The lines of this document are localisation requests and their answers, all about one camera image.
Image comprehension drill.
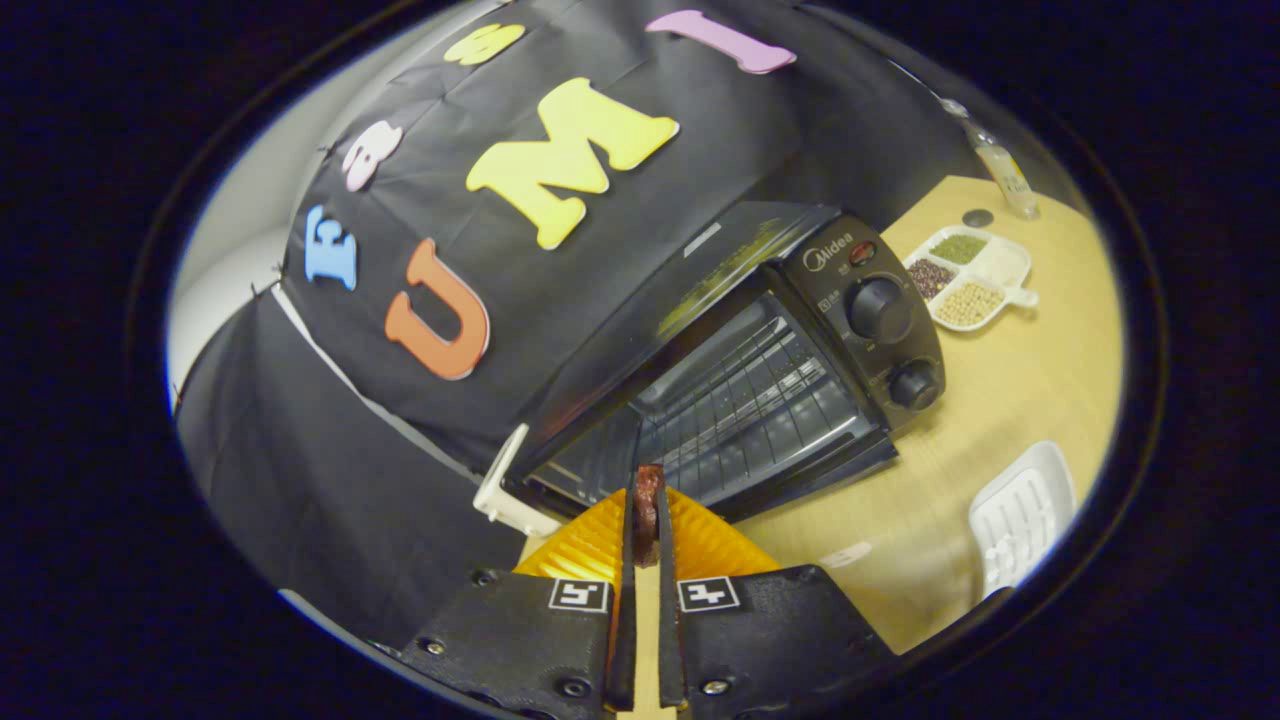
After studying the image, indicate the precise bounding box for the white toaster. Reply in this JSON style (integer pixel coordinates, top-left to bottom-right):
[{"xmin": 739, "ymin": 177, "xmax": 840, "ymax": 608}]
[{"xmin": 473, "ymin": 423, "xmax": 563, "ymax": 539}]

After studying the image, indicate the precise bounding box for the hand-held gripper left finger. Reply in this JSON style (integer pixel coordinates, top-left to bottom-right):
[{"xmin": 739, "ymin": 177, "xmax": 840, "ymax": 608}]
[{"xmin": 400, "ymin": 470, "xmax": 638, "ymax": 716}]

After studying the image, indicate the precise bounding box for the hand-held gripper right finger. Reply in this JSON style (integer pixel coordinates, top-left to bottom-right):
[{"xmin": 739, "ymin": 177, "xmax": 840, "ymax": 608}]
[{"xmin": 655, "ymin": 480, "xmax": 896, "ymax": 716}]

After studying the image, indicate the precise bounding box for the brown meat piece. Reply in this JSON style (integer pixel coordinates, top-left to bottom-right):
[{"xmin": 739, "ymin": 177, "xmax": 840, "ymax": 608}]
[{"xmin": 633, "ymin": 464, "xmax": 666, "ymax": 569}]

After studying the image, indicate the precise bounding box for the small white ribbed tray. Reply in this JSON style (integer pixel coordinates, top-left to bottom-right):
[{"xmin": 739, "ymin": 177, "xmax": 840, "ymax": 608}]
[{"xmin": 968, "ymin": 441, "xmax": 1077, "ymax": 599}]

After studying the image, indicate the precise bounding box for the white divided dish of beans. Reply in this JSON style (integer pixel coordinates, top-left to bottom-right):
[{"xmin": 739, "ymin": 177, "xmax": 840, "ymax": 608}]
[{"xmin": 903, "ymin": 225, "xmax": 1040, "ymax": 333}]

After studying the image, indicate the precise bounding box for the black toaster oven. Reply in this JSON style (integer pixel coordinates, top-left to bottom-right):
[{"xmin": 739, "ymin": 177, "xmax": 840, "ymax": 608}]
[{"xmin": 505, "ymin": 200, "xmax": 947, "ymax": 526}]

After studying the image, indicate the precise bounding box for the clear bottle with yellow label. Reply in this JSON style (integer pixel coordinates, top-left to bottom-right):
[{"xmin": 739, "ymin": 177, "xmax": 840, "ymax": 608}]
[{"xmin": 938, "ymin": 97, "xmax": 1041, "ymax": 219}]

